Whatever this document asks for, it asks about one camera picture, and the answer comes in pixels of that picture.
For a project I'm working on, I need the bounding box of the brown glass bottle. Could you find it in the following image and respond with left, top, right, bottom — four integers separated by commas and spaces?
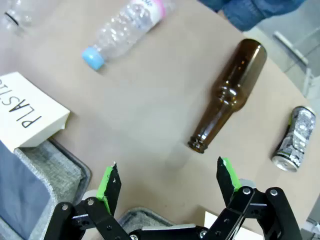
187, 38, 268, 155

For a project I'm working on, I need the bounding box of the silver patterned drink can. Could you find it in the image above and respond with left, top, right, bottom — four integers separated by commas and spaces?
271, 105, 317, 173

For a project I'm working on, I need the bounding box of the person in denim clothes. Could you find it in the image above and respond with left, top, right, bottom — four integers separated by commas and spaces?
196, 0, 308, 33

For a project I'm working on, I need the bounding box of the clear plastic bottle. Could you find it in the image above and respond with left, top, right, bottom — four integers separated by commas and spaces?
0, 0, 34, 36

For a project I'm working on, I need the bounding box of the grey metal frame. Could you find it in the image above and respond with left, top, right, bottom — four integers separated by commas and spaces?
273, 30, 320, 99

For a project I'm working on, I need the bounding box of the grey felt basket for plastic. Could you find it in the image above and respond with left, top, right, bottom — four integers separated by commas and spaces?
0, 138, 92, 240

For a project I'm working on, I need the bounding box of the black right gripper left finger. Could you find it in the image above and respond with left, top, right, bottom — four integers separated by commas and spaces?
44, 161, 131, 240

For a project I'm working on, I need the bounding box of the white card reading plastic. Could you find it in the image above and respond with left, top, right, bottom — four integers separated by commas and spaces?
0, 71, 71, 151

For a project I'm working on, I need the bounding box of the clear bottle with blue cap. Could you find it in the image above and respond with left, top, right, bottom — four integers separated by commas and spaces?
81, 0, 176, 72

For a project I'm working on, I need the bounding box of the grey felt basket for cans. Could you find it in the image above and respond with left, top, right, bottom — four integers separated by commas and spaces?
117, 206, 193, 227

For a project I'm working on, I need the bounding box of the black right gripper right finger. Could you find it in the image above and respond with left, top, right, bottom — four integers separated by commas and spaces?
204, 156, 304, 240

